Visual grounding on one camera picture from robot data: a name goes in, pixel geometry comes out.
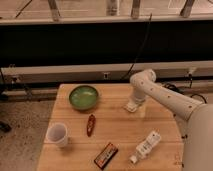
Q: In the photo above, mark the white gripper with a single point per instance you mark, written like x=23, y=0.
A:
x=137, y=97

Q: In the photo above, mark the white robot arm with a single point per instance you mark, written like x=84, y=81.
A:
x=198, y=147

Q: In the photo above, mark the red chili pepper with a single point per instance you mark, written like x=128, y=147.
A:
x=90, y=124

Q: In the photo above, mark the white plastic bottle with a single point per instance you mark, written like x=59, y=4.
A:
x=145, y=147

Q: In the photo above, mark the green bowl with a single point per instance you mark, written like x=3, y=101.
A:
x=83, y=97

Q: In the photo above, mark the brown chocolate bar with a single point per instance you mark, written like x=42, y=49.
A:
x=105, y=155

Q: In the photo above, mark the white plastic cup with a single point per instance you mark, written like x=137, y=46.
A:
x=57, y=134

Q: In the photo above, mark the grey metal rail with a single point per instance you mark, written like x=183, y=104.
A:
x=76, y=73

